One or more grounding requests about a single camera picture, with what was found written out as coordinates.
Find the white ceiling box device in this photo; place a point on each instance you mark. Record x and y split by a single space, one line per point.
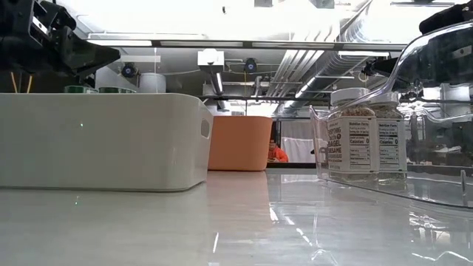
210 61

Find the person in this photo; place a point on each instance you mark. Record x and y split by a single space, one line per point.
277 154

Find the green-lid spice jar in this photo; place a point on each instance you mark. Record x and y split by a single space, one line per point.
79 89
116 90

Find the clear plastic bin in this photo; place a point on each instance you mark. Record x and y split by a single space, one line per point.
436 188

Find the white plastic bin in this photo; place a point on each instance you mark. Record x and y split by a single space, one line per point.
103 144

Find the long ceiling light bar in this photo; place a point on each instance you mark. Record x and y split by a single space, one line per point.
221 43

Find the black hanging fixture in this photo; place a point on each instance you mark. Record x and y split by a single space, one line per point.
375 67

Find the black round ceiling camera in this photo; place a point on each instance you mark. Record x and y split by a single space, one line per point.
128 70
250 65

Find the white cylinder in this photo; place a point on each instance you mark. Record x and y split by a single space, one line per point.
151 83

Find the white cloth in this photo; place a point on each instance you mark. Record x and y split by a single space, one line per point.
299 149

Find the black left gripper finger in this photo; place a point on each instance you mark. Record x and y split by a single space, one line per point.
88 55

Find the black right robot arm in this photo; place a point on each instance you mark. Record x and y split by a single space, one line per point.
447 14

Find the white plastic table sheet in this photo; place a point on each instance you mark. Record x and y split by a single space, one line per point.
258 229

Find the silver ventilation duct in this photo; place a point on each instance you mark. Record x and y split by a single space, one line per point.
295 70

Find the orange plastic bin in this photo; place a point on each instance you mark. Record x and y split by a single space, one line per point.
240 144

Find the white-lid seasoning jar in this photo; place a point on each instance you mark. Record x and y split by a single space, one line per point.
351 144
391 144

